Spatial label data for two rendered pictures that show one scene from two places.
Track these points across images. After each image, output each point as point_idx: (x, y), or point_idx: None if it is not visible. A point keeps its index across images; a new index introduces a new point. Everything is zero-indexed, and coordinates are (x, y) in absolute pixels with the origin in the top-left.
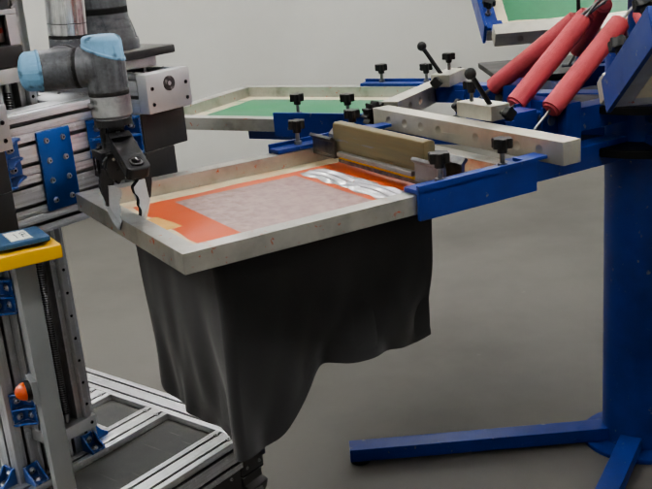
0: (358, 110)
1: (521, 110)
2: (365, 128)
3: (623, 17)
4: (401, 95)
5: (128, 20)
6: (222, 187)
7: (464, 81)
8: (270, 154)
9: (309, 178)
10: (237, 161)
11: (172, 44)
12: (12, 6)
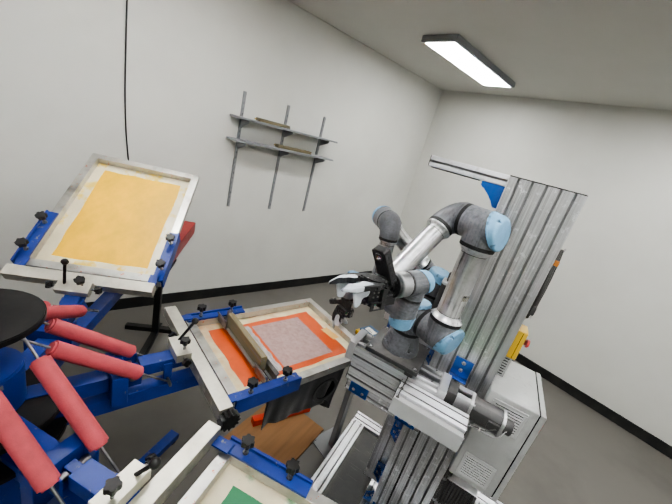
0: (249, 378)
1: (147, 357)
2: (252, 338)
3: (51, 319)
4: (196, 445)
5: (390, 330)
6: (317, 362)
7: (189, 340)
8: (299, 375)
9: (277, 361)
10: (315, 370)
11: (367, 345)
12: (431, 309)
